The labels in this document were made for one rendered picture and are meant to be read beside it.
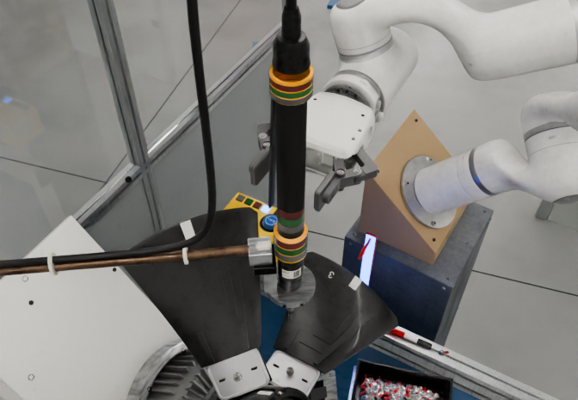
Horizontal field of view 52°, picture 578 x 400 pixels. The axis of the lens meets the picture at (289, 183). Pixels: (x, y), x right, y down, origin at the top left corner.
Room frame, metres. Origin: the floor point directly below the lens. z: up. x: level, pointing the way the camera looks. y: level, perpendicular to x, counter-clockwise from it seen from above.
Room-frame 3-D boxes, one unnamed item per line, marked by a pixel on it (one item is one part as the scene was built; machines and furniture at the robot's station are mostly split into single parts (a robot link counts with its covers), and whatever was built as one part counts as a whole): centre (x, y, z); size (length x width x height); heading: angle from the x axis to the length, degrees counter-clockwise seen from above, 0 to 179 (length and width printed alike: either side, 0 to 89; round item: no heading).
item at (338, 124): (0.58, -0.05, 1.65); 0.11 x 0.10 x 0.07; 151
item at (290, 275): (0.48, 0.00, 1.65); 0.04 x 0.04 x 0.46
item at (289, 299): (0.48, 0.01, 1.49); 0.09 x 0.07 x 0.10; 96
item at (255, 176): (0.53, 0.04, 1.65); 0.07 x 0.03 x 0.03; 151
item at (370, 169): (0.53, -0.08, 1.65); 0.08 x 0.06 x 0.01; 53
